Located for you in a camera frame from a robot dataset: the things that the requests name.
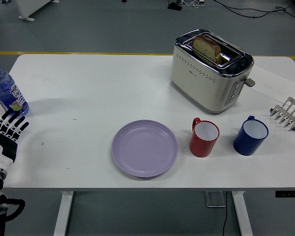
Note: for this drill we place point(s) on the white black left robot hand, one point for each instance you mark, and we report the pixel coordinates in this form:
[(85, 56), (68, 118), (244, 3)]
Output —
[(5, 145)]

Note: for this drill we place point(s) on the purple round plate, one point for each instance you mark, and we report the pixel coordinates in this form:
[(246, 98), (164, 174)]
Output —
[(145, 148)]

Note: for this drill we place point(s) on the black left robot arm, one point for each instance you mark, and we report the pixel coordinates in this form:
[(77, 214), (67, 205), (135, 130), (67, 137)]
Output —
[(0, 209)]

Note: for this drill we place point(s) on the grey floor plate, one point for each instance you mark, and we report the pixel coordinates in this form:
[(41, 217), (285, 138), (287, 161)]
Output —
[(214, 199)]

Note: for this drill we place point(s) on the clear blue-capped water bottle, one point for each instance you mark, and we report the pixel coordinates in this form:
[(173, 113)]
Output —
[(5, 91)]

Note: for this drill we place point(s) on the white table leg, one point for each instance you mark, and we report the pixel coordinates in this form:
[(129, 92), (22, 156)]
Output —
[(63, 214), (241, 214)]

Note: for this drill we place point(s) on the white furniture base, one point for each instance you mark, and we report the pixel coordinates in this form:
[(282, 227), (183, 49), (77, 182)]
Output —
[(29, 8)]

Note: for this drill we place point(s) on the red mug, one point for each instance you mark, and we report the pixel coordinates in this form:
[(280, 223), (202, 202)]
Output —
[(201, 145)]

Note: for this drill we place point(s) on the cream silver toaster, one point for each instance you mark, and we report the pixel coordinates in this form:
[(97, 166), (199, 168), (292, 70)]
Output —
[(201, 81)]

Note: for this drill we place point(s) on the black power adapter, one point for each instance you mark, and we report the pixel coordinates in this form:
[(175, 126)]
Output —
[(174, 6)]

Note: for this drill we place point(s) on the brown bread slice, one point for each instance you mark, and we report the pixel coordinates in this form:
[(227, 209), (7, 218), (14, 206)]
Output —
[(206, 46)]

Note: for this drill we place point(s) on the blue mug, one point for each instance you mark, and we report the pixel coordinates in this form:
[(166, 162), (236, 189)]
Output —
[(247, 143)]

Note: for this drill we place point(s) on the white paper sheet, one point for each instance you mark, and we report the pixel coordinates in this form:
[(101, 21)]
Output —
[(273, 83)]

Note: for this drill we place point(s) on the silver metal toast rack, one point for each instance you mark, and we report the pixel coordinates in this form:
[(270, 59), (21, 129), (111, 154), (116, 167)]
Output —
[(288, 114)]

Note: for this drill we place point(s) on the black table control panel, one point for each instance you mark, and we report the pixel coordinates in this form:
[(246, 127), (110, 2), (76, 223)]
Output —
[(290, 194)]

